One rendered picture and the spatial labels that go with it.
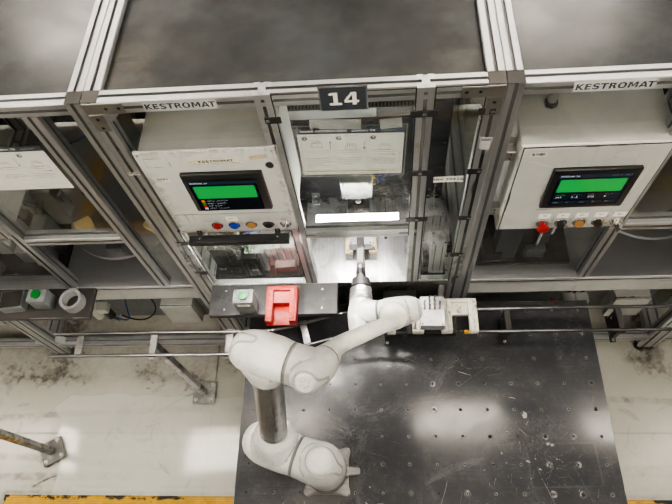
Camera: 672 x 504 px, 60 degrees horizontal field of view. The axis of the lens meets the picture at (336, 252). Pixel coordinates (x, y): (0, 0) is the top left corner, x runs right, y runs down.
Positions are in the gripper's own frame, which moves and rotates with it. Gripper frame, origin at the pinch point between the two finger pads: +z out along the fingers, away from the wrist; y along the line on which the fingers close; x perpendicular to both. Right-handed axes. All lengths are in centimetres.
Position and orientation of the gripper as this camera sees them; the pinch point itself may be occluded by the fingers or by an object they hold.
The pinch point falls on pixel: (360, 243)
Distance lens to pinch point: 242.4
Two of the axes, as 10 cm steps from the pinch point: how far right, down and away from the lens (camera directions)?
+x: -10.0, 0.2, 0.8
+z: 0.2, -8.8, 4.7
